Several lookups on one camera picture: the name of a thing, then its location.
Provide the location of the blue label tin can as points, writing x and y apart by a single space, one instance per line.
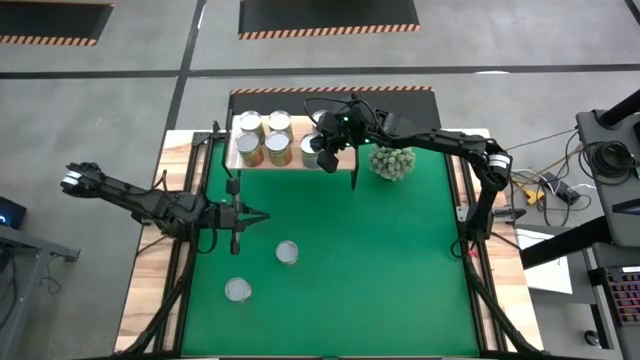
306 150

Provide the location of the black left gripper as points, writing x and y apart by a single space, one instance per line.
227 217

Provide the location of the grey metal trolley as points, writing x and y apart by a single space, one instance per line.
15 280

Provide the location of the orange label tin can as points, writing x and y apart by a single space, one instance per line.
251 121

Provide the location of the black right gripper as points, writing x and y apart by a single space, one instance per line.
350 127

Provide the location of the berries label tin can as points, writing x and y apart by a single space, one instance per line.
287 251

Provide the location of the green table mat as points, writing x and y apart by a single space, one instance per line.
350 310

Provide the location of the black power strip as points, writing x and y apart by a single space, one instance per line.
555 184

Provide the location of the yellow plug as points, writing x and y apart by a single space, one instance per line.
533 196

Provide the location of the artificial potted succulent plant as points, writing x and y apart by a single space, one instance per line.
392 165

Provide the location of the black hazard-striped floor mat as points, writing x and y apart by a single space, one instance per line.
260 102
50 20
325 15

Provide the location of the apple label tin can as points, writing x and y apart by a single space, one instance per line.
249 143

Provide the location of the black computer keyboard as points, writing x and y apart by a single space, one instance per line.
625 297

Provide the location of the peaches label tin can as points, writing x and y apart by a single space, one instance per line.
280 120

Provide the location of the silver tin can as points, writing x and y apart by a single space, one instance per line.
238 289

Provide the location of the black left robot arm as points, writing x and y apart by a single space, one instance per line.
135 197

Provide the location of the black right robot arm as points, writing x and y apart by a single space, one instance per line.
440 140

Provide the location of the wooden shelf with black legs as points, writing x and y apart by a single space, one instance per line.
348 162

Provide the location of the white paper sheet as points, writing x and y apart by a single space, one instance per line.
550 277

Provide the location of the black aluminium rig frame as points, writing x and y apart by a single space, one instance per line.
481 325

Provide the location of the yellow label tin can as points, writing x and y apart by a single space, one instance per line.
277 143

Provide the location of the black metal beam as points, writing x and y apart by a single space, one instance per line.
560 245

